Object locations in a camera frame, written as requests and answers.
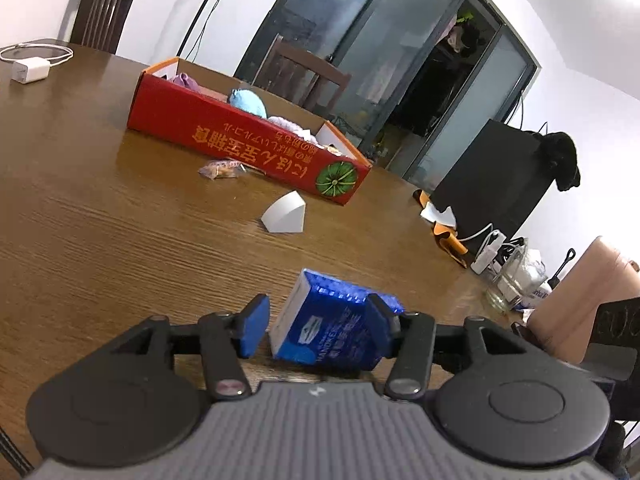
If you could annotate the blue tissue pack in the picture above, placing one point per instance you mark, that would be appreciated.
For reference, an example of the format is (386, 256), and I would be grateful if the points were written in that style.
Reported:
(325, 330)

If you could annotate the white charger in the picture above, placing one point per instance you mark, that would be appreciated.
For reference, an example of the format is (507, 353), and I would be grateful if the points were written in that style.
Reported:
(30, 70)

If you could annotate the yellow soft item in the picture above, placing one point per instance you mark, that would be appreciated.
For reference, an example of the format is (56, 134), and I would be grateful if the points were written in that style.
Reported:
(332, 150)

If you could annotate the orange snack packet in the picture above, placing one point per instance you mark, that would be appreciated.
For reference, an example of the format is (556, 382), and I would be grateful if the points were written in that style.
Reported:
(222, 170)

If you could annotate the clear glass jar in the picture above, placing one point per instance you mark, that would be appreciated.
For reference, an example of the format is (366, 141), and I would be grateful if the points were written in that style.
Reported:
(500, 287)

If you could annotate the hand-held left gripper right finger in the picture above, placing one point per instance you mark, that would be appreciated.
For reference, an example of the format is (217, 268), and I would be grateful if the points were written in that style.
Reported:
(380, 320)

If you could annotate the white foam sponge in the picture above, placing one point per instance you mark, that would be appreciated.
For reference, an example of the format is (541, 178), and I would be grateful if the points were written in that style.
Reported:
(285, 215)

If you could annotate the pink satin cloth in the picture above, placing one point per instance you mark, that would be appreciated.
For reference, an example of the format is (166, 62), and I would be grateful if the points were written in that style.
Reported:
(182, 81)

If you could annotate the brown wooden chair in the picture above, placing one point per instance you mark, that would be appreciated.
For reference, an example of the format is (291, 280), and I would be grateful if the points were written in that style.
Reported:
(310, 67)

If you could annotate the black cloth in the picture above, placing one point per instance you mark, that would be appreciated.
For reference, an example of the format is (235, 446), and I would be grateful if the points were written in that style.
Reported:
(562, 160)

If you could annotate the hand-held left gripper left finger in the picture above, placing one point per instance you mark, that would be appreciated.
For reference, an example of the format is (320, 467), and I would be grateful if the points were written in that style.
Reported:
(255, 322)

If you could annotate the black cabinet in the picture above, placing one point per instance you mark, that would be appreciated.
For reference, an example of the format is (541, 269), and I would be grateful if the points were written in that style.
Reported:
(490, 180)

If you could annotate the orange and white item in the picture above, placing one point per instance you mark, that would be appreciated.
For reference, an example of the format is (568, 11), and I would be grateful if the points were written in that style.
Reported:
(447, 242)

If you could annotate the hanging clothes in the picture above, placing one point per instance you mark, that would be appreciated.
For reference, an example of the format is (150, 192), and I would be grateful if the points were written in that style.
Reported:
(462, 35)

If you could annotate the dark wooden chair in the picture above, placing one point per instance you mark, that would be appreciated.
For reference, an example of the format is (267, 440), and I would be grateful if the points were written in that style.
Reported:
(102, 10)

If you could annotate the lavender fluffy towel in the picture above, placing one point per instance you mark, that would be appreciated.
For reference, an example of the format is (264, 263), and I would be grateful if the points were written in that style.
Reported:
(290, 122)

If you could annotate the light blue plush ball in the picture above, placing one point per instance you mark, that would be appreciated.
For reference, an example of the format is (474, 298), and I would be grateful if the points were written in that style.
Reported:
(248, 102)

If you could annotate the white plastic packet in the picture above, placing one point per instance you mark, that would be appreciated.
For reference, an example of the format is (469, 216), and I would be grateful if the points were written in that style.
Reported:
(532, 272)

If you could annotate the glass sliding door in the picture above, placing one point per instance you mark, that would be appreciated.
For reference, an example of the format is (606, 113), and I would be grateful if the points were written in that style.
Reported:
(360, 35)

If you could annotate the white power strip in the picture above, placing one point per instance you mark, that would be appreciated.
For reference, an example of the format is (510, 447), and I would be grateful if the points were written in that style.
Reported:
(487, 252)

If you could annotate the red cardboard box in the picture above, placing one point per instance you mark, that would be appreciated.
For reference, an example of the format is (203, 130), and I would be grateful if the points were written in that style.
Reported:
(210, 130)

